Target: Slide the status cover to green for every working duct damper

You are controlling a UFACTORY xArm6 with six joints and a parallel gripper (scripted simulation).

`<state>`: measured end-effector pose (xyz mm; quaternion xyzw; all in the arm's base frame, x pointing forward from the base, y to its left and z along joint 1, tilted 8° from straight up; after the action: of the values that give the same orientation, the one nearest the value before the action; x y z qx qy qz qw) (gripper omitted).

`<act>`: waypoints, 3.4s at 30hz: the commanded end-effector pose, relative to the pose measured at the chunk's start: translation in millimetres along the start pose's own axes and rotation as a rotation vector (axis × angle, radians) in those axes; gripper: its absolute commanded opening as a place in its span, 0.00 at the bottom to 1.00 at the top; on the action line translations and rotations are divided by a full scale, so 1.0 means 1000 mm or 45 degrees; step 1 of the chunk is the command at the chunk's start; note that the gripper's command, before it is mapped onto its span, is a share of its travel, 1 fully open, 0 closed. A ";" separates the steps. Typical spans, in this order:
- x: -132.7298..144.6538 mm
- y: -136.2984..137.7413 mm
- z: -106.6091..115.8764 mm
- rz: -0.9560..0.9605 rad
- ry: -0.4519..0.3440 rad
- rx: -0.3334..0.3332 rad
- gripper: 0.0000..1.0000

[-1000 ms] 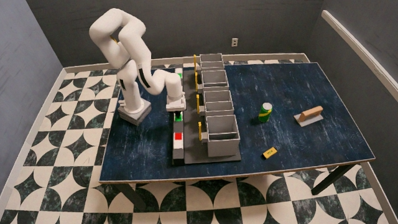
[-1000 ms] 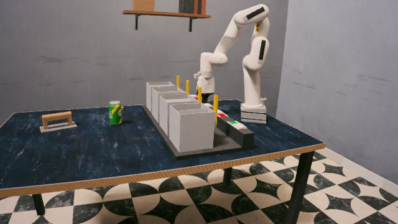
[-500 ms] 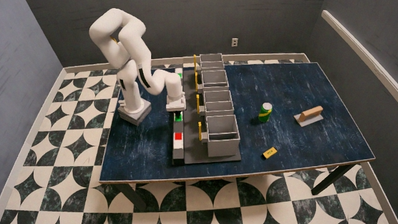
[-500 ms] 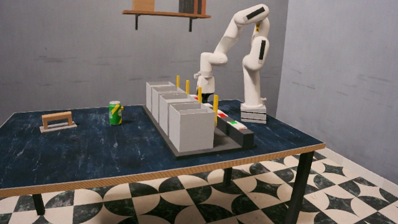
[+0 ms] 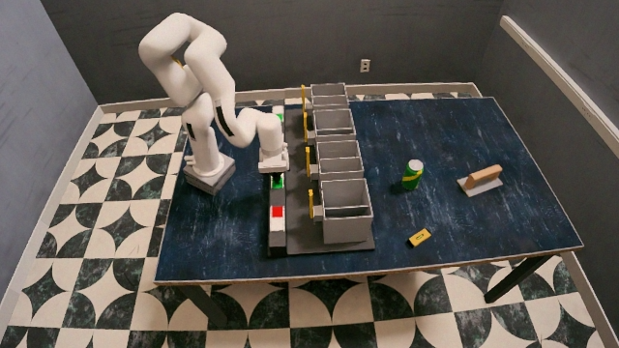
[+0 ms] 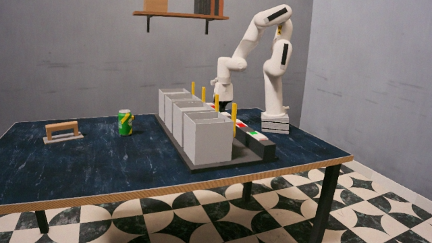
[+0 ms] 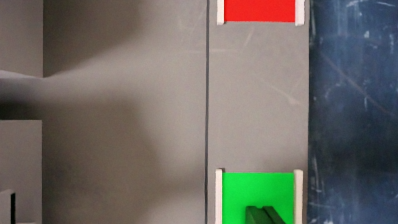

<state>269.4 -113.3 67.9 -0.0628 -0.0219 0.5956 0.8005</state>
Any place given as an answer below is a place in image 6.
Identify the green drink can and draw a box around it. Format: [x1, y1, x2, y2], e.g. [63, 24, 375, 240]
[118, 110, 132, 136]

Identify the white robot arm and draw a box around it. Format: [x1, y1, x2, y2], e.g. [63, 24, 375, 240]
[211, 5, 292, 117]

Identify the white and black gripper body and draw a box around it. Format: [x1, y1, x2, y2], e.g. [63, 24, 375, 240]
[213, 82, 233, 101]

